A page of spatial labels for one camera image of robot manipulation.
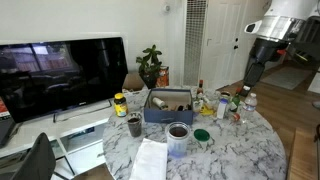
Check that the yellow lid vitamin bottle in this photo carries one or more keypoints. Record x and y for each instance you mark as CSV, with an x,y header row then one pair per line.
x,y
120,105

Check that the flat screen television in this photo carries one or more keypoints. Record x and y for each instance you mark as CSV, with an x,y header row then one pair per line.
x,y
38,79

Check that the green glass bottle red cap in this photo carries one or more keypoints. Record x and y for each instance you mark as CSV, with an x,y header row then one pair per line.
x,y
235,101

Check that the clear water bottle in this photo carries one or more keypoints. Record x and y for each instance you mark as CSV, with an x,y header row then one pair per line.
x,y
248,107

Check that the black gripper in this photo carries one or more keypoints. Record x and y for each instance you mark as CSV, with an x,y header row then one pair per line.
x,y
262,51

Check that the black chair back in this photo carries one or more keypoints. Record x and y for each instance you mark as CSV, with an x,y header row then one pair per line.
x,y
39,163

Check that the white bottle blue cap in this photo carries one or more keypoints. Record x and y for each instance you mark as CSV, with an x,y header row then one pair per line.
x,y
221,108

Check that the orange snack box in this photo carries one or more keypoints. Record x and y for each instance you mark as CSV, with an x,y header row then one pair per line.
x,y
163,79

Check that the open tin can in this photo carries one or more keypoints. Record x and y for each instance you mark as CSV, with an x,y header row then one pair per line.
x,y
225,95

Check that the green potted plant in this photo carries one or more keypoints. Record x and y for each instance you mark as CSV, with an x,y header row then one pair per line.
x,y
149,66

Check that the green round lid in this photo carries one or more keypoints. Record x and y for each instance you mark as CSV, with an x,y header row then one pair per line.
x,y
201,135

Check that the yellow packet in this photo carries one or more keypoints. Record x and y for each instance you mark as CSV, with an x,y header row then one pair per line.
x,y
206,110

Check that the clear plastic cup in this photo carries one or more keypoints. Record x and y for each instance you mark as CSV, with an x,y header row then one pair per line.
x,y
177,147

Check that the brown cardboard box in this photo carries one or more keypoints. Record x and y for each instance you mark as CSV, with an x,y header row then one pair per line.
x,y
133,82

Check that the white tv stand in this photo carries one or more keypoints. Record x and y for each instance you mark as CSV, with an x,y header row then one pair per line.
x,y
75,136

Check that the white tube in box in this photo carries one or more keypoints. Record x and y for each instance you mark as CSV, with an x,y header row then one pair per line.
x,y
158,102

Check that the blue cardboard box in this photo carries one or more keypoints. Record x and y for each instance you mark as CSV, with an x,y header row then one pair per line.
x,y
178,106

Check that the hot sauce bottle red cap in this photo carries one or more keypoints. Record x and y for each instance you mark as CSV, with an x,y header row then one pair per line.
x,y
200,89

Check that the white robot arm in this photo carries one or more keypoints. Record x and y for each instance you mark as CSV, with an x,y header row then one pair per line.
x,y
286,22

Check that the white folded paper napkin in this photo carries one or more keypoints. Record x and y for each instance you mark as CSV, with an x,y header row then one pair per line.
x,y
150,162

